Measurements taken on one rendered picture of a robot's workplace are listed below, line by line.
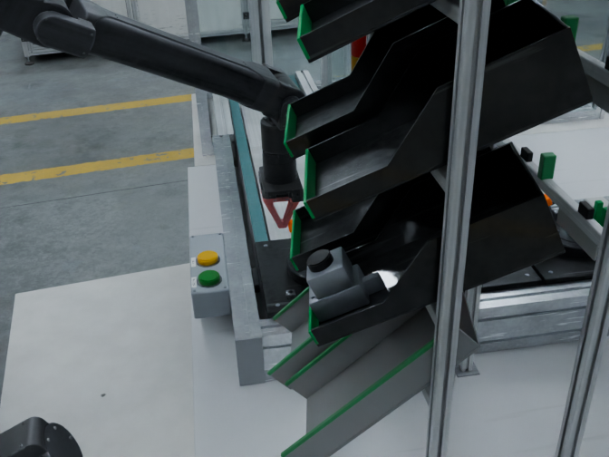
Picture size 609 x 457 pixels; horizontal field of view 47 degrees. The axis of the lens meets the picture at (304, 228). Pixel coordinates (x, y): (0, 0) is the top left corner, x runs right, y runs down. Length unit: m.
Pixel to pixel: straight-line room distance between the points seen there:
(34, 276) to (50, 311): 1.81
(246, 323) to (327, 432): 0.39
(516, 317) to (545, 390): 0.13
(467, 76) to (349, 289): 0.29
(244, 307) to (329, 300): 0.47
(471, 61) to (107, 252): 2.87
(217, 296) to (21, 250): 2.32
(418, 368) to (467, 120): 0.31
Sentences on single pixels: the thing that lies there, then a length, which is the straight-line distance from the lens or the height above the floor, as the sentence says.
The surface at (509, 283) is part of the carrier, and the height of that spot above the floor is 0.97.
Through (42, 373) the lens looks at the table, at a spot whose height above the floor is 0.86.
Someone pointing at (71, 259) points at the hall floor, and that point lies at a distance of 3.36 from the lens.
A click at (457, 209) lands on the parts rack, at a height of 1.38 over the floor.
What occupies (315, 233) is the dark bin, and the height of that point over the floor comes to 1.20.
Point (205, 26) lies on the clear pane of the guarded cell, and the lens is 2.47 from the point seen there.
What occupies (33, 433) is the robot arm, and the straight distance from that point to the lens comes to 0.69.
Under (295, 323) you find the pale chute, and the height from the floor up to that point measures 1.01.
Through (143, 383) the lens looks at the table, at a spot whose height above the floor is 0.86.
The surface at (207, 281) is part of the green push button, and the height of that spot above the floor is 0.97.
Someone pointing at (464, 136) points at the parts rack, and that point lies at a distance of 0.63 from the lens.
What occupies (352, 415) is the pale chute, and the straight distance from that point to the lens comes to 0.85.
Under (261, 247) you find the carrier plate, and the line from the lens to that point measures 1.37.
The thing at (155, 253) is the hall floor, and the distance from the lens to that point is 3.28.
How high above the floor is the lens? 1.69
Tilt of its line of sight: 30 degrees down
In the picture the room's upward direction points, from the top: 2 degrees counter-clockwise
